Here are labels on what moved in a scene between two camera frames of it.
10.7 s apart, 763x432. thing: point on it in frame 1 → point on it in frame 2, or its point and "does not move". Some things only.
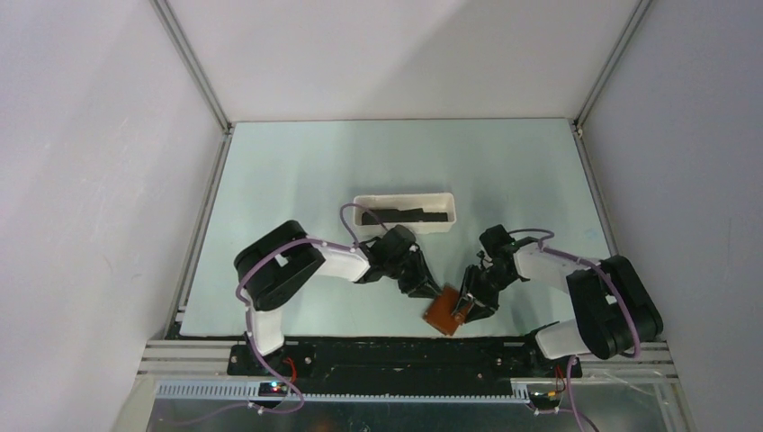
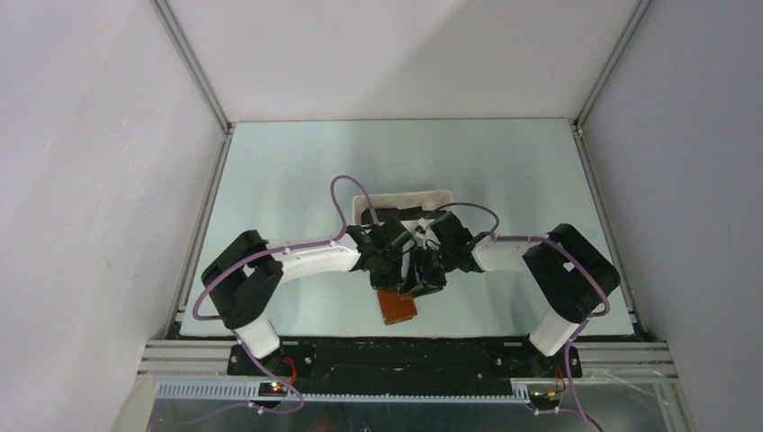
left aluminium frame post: x=167 y=15 does not move
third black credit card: x=395 y=215 does not move
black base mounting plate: x=401 y=362 does not move
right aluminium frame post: x=582 y=114 does not move
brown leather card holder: x=439 y=310 → x=396 y=307
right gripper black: x=470 y=287 → x=417 y=282
